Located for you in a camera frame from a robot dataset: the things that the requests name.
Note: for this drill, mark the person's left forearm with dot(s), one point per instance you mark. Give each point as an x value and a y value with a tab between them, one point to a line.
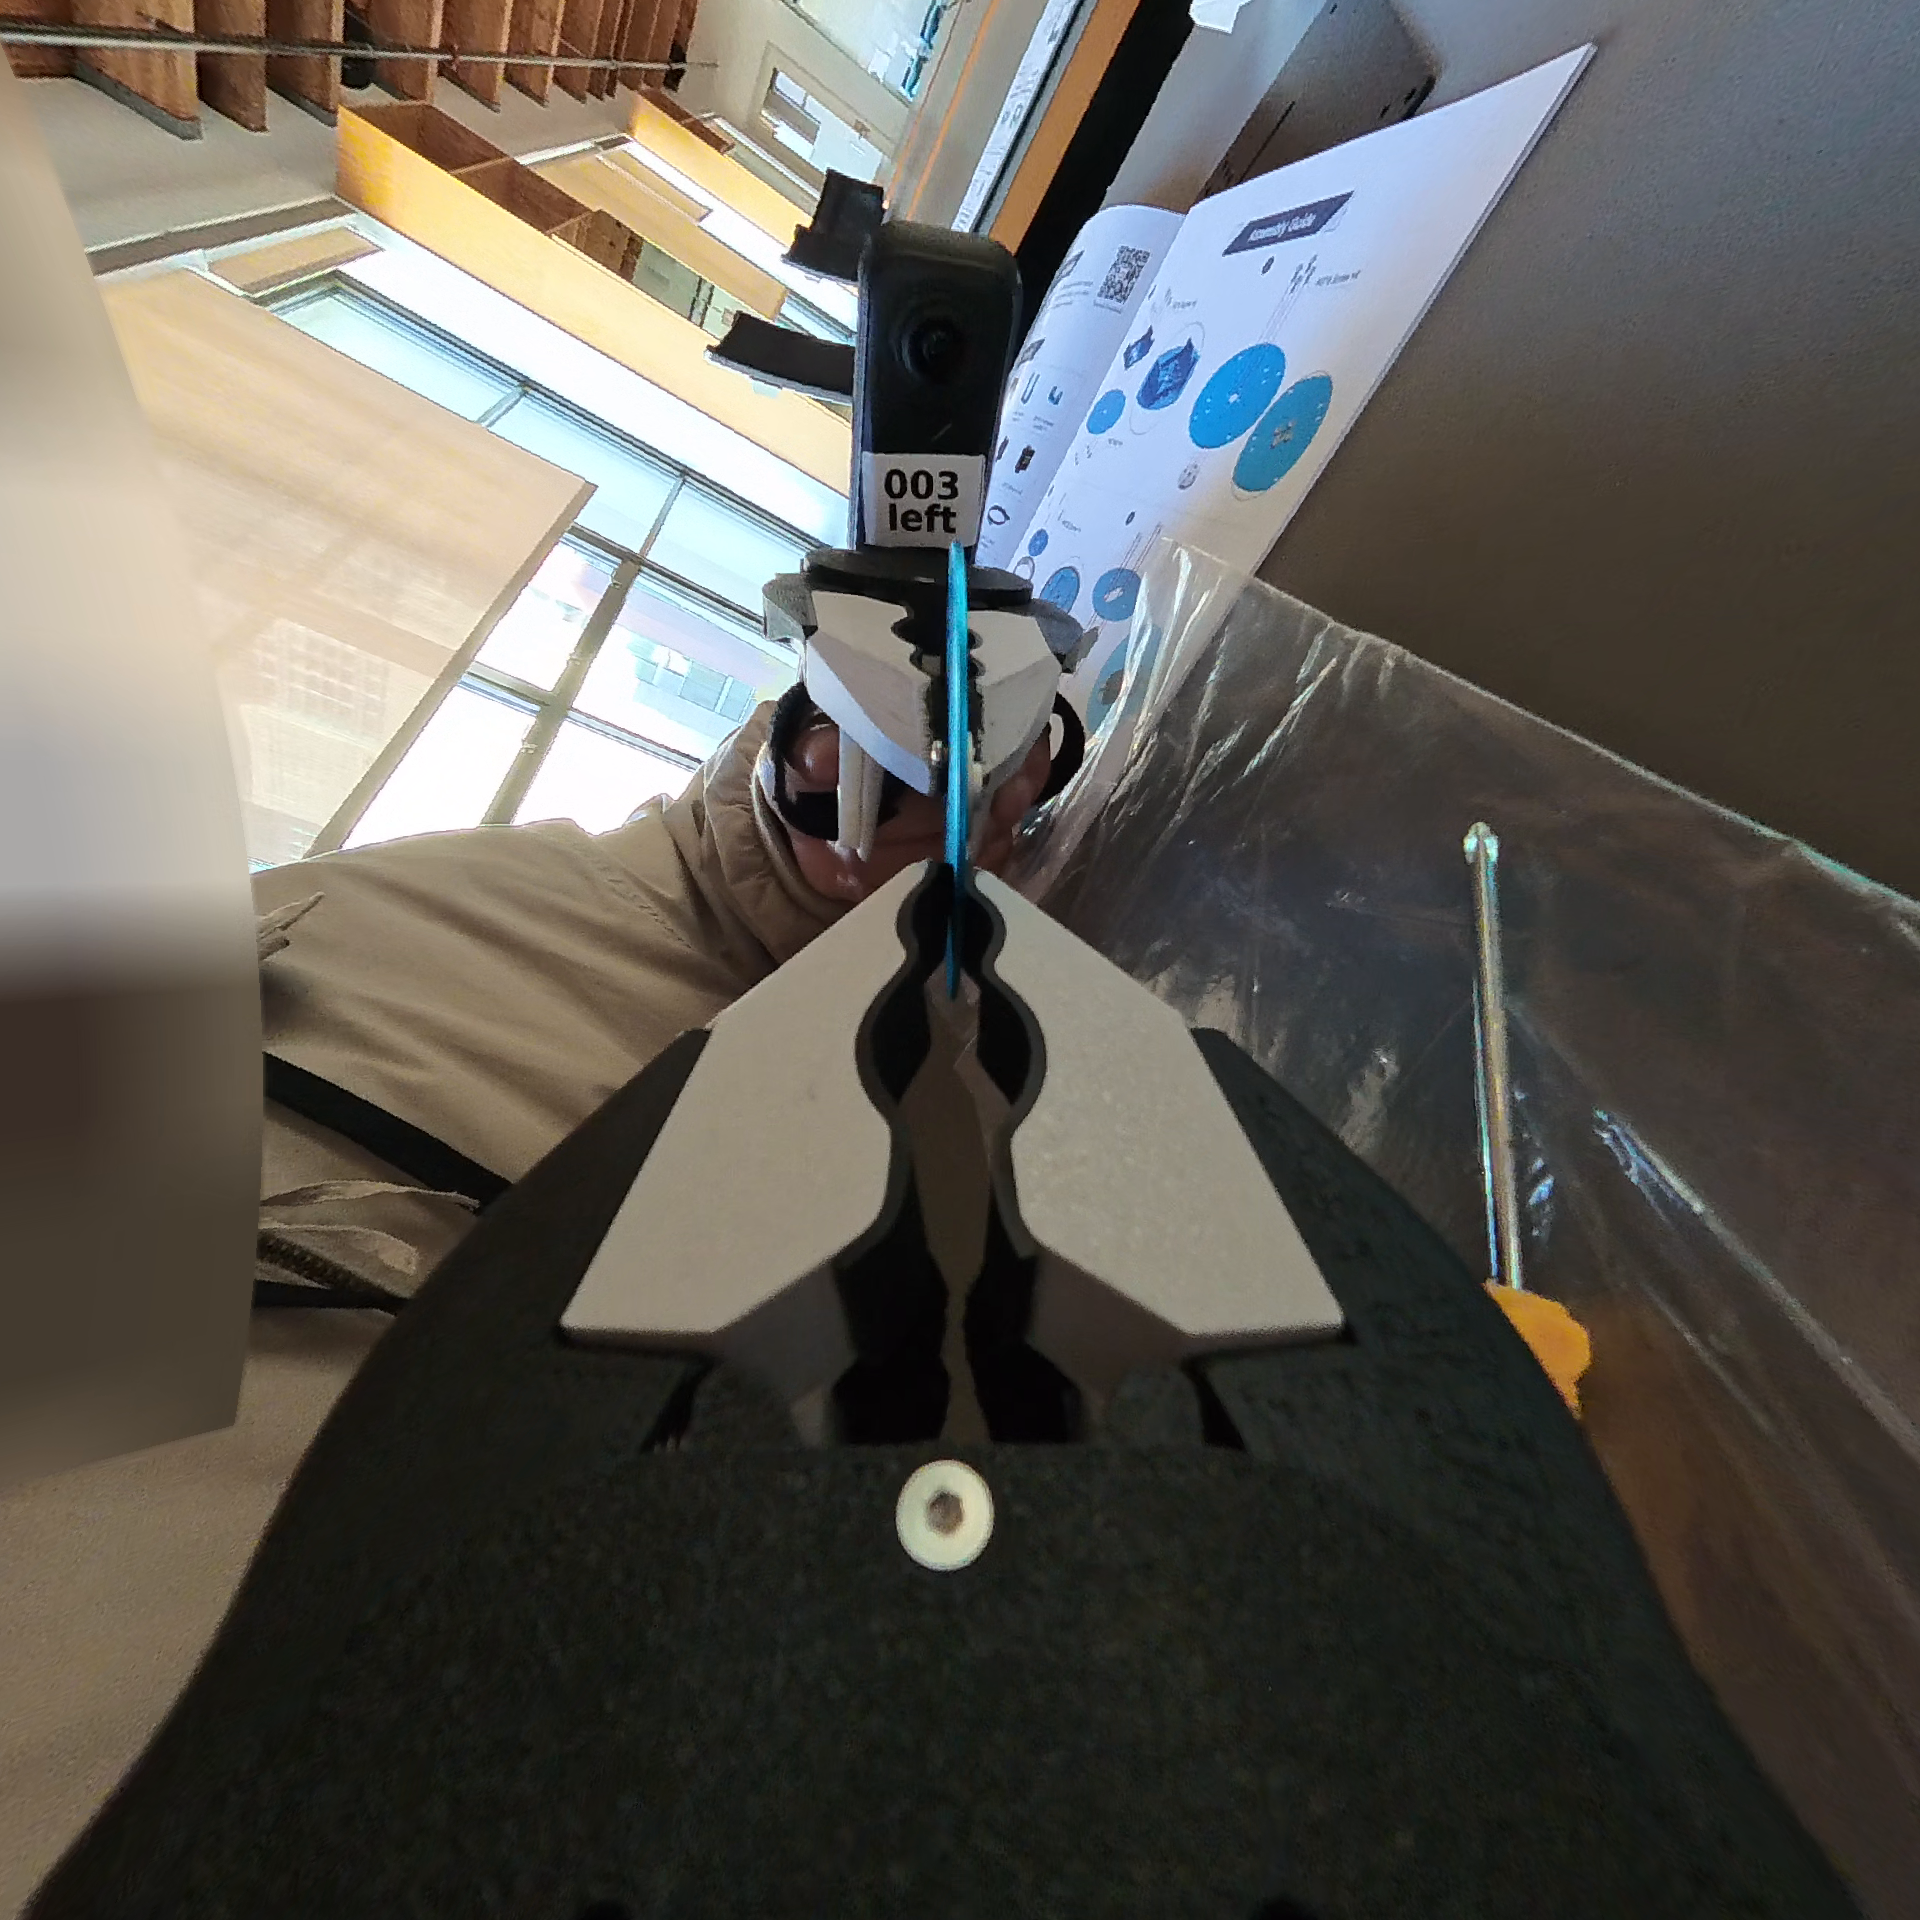
723	900

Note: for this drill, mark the large grid window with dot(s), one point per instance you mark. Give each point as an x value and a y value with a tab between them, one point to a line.
645	598

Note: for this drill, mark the long wood-edged table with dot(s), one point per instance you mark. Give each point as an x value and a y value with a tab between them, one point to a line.
1050	133

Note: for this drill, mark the long metal ceiling pipe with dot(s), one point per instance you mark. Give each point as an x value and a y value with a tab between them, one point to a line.
300	50

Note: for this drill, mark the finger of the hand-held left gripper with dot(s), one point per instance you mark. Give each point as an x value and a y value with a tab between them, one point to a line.
872	676
1012	689

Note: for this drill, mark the person's left hand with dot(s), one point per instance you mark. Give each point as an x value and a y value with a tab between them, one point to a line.
1005	816

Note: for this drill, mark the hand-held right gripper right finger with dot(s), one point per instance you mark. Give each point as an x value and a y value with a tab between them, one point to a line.
1171	1183

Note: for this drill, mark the tan roller blind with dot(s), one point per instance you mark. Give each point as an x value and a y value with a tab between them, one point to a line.
347	495

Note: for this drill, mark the black metal plate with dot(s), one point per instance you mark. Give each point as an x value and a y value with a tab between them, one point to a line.
1321	91

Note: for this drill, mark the black monitor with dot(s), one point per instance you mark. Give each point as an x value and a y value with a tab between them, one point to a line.
838	224
782	356

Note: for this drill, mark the blue round metal plate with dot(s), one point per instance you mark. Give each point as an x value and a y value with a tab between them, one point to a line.
957	676

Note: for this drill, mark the clear plastic bag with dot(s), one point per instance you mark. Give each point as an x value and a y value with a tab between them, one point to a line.
1351	930

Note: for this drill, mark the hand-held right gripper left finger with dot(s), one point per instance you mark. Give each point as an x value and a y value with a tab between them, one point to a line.
751	1171

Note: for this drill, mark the white instruction booklet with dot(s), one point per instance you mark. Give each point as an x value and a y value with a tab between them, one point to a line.
1397	257

